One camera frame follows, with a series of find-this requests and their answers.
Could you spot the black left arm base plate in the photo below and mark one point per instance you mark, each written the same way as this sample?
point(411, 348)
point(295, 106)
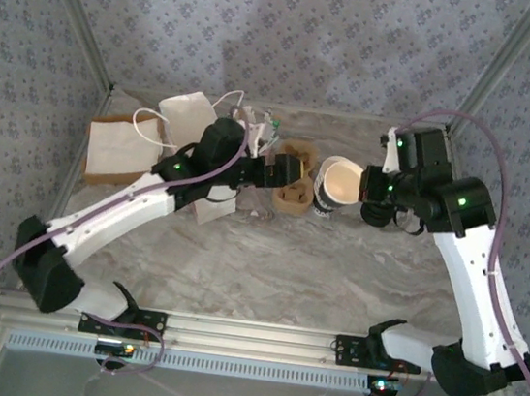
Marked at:
point(155, 322)

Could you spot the small white paper scrap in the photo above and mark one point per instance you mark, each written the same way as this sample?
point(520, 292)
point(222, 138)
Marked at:
point(256, 214)

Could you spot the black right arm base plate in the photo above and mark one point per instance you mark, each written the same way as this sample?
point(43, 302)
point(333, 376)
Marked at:
point(347, 350)

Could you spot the aluminium left frame post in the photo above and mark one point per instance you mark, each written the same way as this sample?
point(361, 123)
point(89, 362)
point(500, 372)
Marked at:
point(82, 13)

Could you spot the white wrapped straw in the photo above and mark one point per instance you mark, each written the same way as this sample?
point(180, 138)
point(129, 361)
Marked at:
point(267, 116)

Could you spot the white cartoon print paper bag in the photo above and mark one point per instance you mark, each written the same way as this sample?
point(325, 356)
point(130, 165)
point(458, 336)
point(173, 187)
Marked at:
point(188, 114)

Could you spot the white paper cup stack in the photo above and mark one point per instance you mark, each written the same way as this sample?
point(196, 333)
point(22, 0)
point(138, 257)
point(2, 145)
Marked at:
point(340, 183)

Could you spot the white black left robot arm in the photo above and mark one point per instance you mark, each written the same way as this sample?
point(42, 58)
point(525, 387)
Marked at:
point(110, 224)

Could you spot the aluminium right frame post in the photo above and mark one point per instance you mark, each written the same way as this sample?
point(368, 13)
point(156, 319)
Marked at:
point(497, 67)

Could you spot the aluminium frame post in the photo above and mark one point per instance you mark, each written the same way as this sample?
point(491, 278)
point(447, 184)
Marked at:
point(82, 13)
point(497, 67)

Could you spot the brown pulp cup carrier stack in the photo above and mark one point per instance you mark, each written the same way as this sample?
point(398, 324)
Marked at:
point(291, 201)

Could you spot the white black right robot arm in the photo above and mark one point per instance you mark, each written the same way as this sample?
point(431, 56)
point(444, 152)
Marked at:
point(473, 284)

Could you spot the white napkin stack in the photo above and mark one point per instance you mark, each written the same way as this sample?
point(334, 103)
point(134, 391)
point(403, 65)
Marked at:
point(115, 149)

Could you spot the green striped wrapped straw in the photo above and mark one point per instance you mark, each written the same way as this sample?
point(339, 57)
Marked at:
point(275, 126)

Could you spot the long aluminium base rail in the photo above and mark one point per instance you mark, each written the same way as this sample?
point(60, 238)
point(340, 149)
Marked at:
point(251, 338)

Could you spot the black cup lid stack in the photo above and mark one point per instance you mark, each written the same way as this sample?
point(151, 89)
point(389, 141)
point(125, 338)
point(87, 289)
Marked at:
point(374, 217)

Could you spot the aluminium right table rail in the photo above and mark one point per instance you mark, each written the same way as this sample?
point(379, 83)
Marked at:
point(456, 157)

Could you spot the brown cardboard tray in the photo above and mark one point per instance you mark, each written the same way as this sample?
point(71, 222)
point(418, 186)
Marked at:
point(111, 179)

